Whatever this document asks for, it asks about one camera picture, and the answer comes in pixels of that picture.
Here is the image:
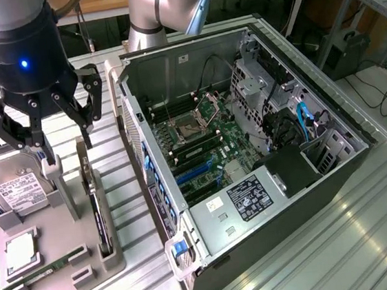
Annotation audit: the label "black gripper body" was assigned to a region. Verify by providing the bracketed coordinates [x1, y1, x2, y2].
[0, 0, 82, 123]

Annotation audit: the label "GPU card with metal bracket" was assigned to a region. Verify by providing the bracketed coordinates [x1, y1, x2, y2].
[74, 135, 115, 259]

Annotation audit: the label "silver hard disk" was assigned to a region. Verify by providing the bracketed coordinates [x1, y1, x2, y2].
[0, 149, 58, 220]

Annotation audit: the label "thin metal locking lever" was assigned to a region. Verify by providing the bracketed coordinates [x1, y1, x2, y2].
[162, 93, 176, 125]

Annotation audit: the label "CPU socket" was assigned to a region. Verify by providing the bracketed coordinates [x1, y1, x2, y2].
[173, 114, 207, 144]

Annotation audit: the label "metal socket cover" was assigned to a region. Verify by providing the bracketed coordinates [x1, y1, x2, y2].
[190, 92, 224, 132]

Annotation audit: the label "black installed RAM stick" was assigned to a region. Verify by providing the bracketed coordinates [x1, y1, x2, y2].
[170, 133, 225, 165]

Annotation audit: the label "grey parts rack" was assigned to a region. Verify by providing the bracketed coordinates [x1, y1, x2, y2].
[0, 149, 128, 290]

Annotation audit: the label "silver CPU chip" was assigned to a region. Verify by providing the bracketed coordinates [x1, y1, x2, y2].
[4, 234, 41, 271]

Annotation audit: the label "blue expansion slot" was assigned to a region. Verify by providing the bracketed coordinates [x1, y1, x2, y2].
[173, 156, 216, 185]

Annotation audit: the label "black expansion slot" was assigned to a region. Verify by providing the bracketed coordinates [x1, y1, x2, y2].
[180, 178, 220, 203]

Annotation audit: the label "green RAM stick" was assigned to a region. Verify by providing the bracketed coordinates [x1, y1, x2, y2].
[0, 248, 87, 289]

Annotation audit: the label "green motherboard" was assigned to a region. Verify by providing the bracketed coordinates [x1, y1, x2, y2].
[145, 85, 275, 209]

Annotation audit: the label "silver chipset heatsink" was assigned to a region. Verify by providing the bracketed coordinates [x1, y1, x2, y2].
[222, 159, 253, 180]

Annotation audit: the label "blue case latch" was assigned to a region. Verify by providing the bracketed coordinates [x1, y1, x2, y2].
[171, 242, 188, 259]

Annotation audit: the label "silver perforated disk bay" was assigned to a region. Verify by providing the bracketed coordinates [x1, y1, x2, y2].
[225, 50, 305, 155]

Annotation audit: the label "grey power supply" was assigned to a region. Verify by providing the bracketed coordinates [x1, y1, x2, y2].
[185, 166, 295, 256]

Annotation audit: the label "black fan shroud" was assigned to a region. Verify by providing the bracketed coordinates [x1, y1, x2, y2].
[251, 140, 326, 203]

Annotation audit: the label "black open PC case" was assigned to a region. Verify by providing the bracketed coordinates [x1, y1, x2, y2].
[101, 8, 387, 290]

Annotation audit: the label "small silver disk bay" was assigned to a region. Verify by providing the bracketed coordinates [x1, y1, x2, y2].
[299, 126, 359, 176]

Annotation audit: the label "black equipment box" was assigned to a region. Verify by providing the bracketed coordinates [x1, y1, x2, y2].
[320, 29, 374, 82]

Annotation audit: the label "hanging cable with plug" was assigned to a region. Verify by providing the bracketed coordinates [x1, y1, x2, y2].
[74, 0, 97, 54]

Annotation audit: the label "black wire bundle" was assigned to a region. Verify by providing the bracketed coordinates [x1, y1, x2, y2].
[262, 105, 305, 152]

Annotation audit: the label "blue wire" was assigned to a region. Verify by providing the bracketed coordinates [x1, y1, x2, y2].
[294, 100, 314, 143]

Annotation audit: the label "black floor cables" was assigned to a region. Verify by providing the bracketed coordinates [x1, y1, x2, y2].
[344, 58, 387, 136]

